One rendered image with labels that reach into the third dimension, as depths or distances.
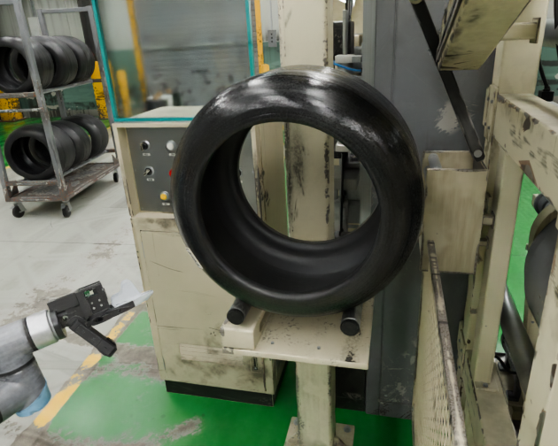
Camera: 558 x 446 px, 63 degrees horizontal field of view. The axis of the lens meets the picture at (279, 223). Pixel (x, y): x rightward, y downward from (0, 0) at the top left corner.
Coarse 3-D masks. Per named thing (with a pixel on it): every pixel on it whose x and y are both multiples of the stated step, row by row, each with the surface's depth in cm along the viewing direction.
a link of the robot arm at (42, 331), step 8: (40, 312) 96; (48, 312) 97; (32, 320) 95; (40, 320) 95; (48, 320) 95; (32, 328) 94; (40, 328) 94; (48, 328) 95; (32, 336) 93; (40, 336) 94; (48, 336) 95; (56, 336) 96; (40, 344) 95; (48, 344) 96
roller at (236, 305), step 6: (240, 300) 116; (234, 306) 113; (240, 306) 113; (246, 306) 115; (228, 312) 113; (234, 312) 112; (240, 312) 112; (246, 312) 114; (228, 318) 113; (234, 318) 113; (240, 318) 112; (234, 324) 114
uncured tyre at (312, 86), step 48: (240, 96) 92; (288, 96) 88; (336, 96) 88; (384, 96) 105; (192, 144) 97; (240, 144) 124; (384, 144) 88; (192, 192) 101; (240, 192) 130; (384, 192) 91; (192, 240) 106; (240, 240) 131; (288, 240) 132; (336, 240) 129; (384, 240) 94; (240, 288) 108; (288, 288) 122; (336, 288) 101
